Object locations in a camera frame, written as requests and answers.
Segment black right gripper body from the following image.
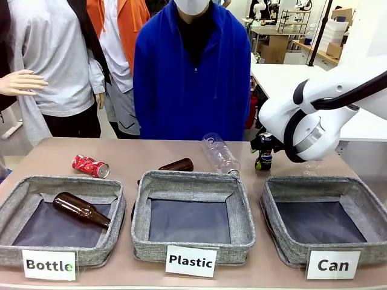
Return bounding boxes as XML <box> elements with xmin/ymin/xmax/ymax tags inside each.
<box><xmin>272</xmin><ymin>132</ymin><xmax>285</xmax><ymax>155</ymax></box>

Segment dark blue Pepsi can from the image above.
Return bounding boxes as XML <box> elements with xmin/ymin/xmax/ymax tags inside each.
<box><xmin>255</xmin><ymin>134</ymin><xmax>275</xmax><ymax>172</ymax></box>

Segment grey fabric basket labelled Plastic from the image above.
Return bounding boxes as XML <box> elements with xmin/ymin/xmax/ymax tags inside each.
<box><xmin>131</xmin><ymin>170</ymin><xmax>256</xmax><ymax>266</ymax></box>

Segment grey fabric basket labelled Can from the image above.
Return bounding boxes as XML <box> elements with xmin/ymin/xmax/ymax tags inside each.
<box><xmin>260</xmin><ymin>175</ymin><xmax>387</xmax><ymax>268</ymax></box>

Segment white Can label card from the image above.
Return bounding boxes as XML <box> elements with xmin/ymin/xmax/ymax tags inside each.
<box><xmin>305</xmin><ymin>250</ymin><xmax>362</xmax><ymax>280</ymax></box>

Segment crushed red soda can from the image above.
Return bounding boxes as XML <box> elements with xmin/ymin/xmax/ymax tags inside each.
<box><xmin>71</xmin><ymin>154</ymin><xmax>110</xmax><ymax>179</ymax></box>

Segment grey fabric basket labelled Bottle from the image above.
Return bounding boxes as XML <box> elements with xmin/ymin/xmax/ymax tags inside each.
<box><xmin>0</xmin><ymin>175</ymin><xmax>127</xmax><ymax>268</ymax></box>

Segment red fire extinguisher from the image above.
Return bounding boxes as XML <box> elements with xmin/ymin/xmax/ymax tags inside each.
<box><xmin>245</xmin><ymin>90</ymin><xmax>259</xmax><ymax>130</ymax></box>

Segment large clear plastic bottle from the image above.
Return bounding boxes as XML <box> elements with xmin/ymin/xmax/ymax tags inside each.
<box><xmin>201</xmin><ymin>132</ymin><xmax>242</xmax><ymax>177</ymax></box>

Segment small crushed clear plastic bottle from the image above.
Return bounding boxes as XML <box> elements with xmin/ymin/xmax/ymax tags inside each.
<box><xmin>303</xmin><ymin>162</ymin><xmax>323</xmax><ymax>176</ymax></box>

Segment white background table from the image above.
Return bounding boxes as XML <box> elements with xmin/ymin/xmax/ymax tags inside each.
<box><xmin>250</xmin><ymin>62</ymin><xmax>387</xmax><ymax>143</ymax></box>

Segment brown glass bottle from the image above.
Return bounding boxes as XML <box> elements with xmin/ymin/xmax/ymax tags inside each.
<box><xmin>137</xmin><ymin>158</ymin><xmax>194</xmax><ymax>185</ymax></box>
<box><xmin>53</xmin><ymin>192</ymin><xmax>112</xmax><ymax>228</ymax></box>

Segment person in blue hoodie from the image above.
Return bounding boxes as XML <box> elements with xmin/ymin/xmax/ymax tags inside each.
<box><xmin>132</xmin><ymin>0</ymin><xmax>252</xmax><ymax>141</ymax></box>

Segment large cardboard box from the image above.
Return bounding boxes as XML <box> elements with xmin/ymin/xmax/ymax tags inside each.
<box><xmin>259</xmin><ymin>36</ymin><xmax>299</xmax><ymax>64</ymax></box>

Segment wooden workbench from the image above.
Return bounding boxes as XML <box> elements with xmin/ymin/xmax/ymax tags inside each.
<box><xmin>291</xmin><ymin>39</ymin><xmax>339</xmax><ymax>66</ymax></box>

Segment small cardboard box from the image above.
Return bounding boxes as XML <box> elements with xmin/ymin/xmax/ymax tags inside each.
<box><xmin>325</xmin><ymin>42</ymin><xmax>344</xmax><ymax>60</ymax></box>

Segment clear water jug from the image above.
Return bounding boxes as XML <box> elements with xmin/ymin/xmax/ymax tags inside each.
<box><xmin>305</xmin><ymin>23</ymin><xmax>318</xmax><ymax>46</ymax></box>

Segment black stand pole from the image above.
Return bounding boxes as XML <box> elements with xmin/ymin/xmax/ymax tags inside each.
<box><xmin>307</xmin><ymin>0</ymin><xmax>333</xmax><ymax>66</ymax></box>

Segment stacked white plastic bins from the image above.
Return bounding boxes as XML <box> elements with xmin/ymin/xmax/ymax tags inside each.
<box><xmin>320</xmin><ymin>21</ymin><xmax>351</xmax><ymax>49</ymax></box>

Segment white Plastic label card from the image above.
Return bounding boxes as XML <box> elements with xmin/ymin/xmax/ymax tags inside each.
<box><xmin>164</xmin><ymin>245</ymin><xmax>219</xmax><ymax>279</ymax></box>

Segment open cardboard box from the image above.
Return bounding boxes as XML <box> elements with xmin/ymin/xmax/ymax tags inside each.
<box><xmin>331</xmin><ymin>7</ymin><xmax>353</xmax><ymax>22</ymax></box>

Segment white face mask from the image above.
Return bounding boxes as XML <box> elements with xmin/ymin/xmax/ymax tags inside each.
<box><xmin>175</xmin><ymin>0</ymin><xmax>211</xmax><ymax>16</ymax></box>

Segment mannequin in orange jacket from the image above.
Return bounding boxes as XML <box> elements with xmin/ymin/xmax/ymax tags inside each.
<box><xmin>86</xmin><ymin>0</ymin><xmax>151</xmax><ymax>137</ymax></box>

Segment black jacket on mannequin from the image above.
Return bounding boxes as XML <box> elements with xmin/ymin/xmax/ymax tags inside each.
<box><xmin>0</xmin><ymin>0</ymin><xmax>112</xmax><ymax>123</ymax></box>

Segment mannequin in grey shirt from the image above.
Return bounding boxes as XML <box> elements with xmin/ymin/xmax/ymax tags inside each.
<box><xmin>0</xmin><ymin>0</ymin><xmax>113</xmax><ymax>146</ymax></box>

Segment white Bottle label card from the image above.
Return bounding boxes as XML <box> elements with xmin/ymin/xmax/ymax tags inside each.
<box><xmin>21</xmin><ymin>249</ymin><xmax>78</xmax><ymax>282</ymax></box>

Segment white desk foot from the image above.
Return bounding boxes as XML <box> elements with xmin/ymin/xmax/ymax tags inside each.
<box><xmin>1</xmin><ymin>105</ymin><xmax>24</xmax><ymax>140</ymax></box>

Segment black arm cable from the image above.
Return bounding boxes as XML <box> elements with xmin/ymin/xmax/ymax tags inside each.
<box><xmin>283</xmin><ymin>69</ymin><xmax>387</xmax><ymax>164</ymax></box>

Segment metal wire shelf rack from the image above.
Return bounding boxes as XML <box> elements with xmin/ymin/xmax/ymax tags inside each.
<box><xmin>277</xmin><ymin>8</ymin><xmax>311</xmax><ymax>34</ymax></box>

